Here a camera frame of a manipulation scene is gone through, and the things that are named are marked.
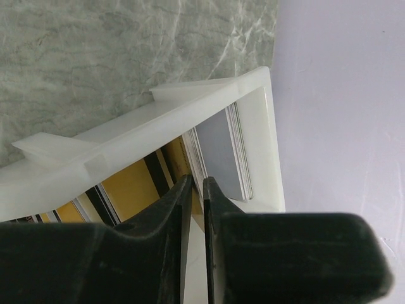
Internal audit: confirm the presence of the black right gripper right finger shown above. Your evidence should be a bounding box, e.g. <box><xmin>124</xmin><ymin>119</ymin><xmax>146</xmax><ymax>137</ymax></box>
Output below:
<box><xmin>203</xmin><ymin>177</ymin><xmax>394</xmax><ymax>303</ymax></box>

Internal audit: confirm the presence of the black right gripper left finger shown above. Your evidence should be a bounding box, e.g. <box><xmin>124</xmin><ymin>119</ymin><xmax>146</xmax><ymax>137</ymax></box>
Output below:
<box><xmin>1</xmin><ymin>175</ymin><xmax>192</xmax><ymax>303</ymax></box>

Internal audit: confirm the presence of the gold black card stack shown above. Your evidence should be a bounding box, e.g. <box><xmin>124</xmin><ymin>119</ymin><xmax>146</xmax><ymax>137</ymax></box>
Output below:
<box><xmin>14</xmin><ymin>137</ymin><xmax>191</xmax><ymax>227</ymax></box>

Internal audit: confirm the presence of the grey card stack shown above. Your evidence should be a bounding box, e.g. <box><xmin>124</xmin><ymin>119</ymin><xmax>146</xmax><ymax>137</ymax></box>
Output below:
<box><xmin>182</xmin><ymin>103</ymin><xmax>254</xmax><ymax>202</ymax></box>

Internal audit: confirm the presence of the white card tray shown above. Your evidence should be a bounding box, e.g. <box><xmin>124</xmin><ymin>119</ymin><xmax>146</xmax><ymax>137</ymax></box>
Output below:
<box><xmin>0</xmin><ymin>66</ymin><xmax>286</xmax><ymax>304</ymax></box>

